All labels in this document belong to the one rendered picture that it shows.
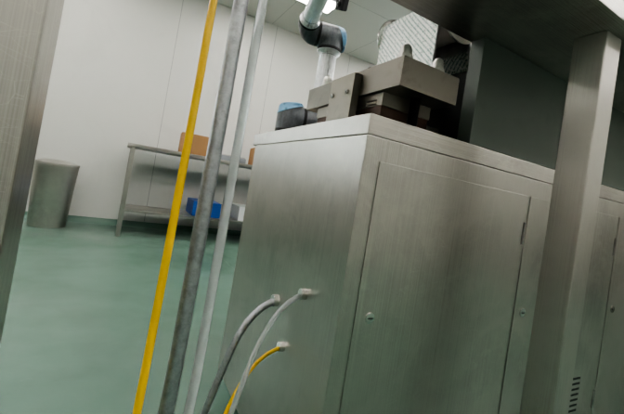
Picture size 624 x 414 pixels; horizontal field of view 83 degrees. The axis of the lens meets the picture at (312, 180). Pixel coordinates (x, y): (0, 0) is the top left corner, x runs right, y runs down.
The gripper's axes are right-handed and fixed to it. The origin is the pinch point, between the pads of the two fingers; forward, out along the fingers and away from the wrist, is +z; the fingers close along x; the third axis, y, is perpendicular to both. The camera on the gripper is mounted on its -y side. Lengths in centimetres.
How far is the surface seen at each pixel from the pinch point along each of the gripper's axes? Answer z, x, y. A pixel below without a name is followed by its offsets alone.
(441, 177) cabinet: 22, 74, -23
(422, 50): -2.5, 46.2, -11.6
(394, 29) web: -7.7, 30.3, -10.2
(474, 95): 4, 67, -15
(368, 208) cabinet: 41, 74, -18
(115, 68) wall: 70, -330, -69
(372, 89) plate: 23, 57, -7
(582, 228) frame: 9, 96, -33
